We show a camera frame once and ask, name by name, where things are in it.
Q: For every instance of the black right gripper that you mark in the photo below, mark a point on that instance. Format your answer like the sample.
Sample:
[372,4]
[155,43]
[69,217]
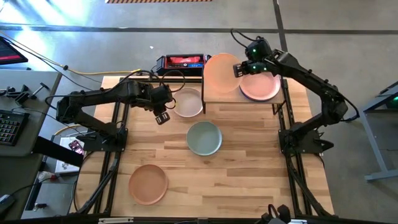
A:
[259,68]

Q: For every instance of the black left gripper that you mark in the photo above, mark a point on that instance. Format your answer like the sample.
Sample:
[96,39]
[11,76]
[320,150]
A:
[158,98]

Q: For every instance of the peach plate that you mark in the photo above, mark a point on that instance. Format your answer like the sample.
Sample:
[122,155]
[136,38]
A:
[219,73]

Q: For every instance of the pink plate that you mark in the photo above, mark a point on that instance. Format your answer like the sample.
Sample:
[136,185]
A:
[261,87]

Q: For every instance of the beige plate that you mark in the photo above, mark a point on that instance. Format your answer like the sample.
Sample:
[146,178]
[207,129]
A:
[188,102]

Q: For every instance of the sage green plate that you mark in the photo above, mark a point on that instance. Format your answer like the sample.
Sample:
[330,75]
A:
[204,138]

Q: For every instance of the brown plate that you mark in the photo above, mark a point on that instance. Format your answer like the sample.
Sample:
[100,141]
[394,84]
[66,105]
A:
[148,185]

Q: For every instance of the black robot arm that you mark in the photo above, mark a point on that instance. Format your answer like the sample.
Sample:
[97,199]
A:
[281,213]

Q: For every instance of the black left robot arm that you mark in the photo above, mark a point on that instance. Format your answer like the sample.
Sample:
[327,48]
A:
[99,93]

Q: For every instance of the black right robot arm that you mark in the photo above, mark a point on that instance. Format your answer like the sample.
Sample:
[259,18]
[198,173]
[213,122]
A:
[311,81]

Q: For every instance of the wooden shelf with black legs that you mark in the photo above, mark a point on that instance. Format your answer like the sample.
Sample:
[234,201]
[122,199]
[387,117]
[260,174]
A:
[217,98]

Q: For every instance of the red and black tool box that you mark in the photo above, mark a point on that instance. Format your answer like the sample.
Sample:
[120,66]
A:
[183,63]

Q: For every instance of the smartphone with red screen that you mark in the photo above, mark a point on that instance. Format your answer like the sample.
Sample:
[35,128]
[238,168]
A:
[76,146]

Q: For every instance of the white box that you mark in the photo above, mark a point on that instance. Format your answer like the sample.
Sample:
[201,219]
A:
[66,161]

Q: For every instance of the black diagonal bar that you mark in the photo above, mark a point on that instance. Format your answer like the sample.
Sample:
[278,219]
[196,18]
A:
[59,154]

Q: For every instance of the white power adapter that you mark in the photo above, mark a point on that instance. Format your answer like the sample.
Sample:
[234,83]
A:
[45,175]

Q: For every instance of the grey floor sheet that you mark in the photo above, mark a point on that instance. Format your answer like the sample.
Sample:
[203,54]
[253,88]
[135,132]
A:
[53,199]

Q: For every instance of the grey side desk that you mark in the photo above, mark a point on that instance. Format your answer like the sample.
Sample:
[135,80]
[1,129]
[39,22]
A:
[31,77]

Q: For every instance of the black desk clamp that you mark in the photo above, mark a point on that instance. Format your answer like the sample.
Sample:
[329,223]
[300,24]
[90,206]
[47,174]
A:
[7,91]
[23,96]

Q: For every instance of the black device with green light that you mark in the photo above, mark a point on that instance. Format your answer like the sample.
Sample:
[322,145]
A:
[390,93]

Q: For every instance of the black keyboard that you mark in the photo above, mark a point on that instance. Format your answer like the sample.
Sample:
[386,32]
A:
[11,127]

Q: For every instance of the dark grey desk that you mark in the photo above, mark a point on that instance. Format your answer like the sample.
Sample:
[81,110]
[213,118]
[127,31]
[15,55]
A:
[15,174]

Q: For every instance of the black computer monitor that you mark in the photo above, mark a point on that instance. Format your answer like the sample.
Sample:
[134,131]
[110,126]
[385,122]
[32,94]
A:
[9,53]

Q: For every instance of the black aluminium frame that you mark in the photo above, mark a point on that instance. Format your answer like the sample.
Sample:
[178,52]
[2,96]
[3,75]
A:
[101,186]
[292,186]

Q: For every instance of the silver metal bracket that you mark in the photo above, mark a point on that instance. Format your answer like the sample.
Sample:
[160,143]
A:
[115,220]
[298,221]

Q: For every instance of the black frame crossbar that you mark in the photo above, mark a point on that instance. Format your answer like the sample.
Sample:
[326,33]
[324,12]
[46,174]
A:
[62,221]

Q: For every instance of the grey metal table frame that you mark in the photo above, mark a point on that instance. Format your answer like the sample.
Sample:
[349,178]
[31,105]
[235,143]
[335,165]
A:
[376,149]

